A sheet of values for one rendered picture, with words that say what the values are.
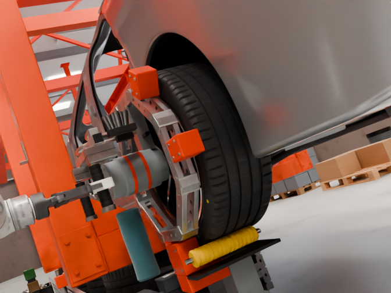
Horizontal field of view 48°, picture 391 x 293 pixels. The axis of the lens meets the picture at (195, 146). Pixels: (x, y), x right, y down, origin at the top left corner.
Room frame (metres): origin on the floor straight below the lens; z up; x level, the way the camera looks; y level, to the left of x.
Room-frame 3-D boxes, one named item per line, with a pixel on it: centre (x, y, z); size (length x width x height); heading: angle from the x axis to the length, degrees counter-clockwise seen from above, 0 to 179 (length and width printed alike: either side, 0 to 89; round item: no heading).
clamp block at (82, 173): (1.63, 0.43, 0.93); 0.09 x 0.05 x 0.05; 115
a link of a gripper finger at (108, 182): (1.29, 0.30, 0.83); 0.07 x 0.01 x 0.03; 115
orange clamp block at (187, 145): (1.28, 0.03, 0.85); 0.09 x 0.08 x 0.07; 25
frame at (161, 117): (1.56, 0.17, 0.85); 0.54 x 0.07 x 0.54; 25
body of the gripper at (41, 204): (1.24, 0.45, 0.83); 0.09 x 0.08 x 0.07; 115
